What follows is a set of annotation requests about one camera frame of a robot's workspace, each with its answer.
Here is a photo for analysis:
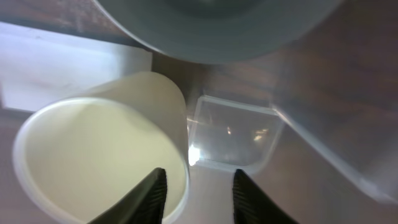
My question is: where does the clear plastic storage bin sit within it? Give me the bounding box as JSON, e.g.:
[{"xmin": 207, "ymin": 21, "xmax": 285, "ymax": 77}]
[{"xmin": 0, "ymin": 0, "xmax": 398, "ymax": 224}]

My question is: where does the grey small bowl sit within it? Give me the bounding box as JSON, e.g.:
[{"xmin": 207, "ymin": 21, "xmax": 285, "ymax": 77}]
[{"xmin": 94, "ymin": 0, "xmax": 341, "ymax": 64}]

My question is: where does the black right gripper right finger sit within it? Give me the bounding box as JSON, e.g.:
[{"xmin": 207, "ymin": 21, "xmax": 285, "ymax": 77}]
[{"xmin": 232, "ymin": 169, "xmax": 298, "ymax": 224}]

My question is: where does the white label in bin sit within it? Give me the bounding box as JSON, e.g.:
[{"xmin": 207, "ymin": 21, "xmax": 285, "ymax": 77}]
[{"xmin": 1, "ymin": 22, "xmax": 152, "ymax": 112}]

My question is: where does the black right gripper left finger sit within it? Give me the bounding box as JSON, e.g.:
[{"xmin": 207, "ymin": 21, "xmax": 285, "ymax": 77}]
[{"xmin": 90, "ymin": 167, "xmax": 167, "ymax": 224}]

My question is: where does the cream cup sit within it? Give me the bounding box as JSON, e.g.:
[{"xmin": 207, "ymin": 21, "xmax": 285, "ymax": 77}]
[{"xmin": 12, "ymin": 72, "xmax": 189, "ymax": 223}]

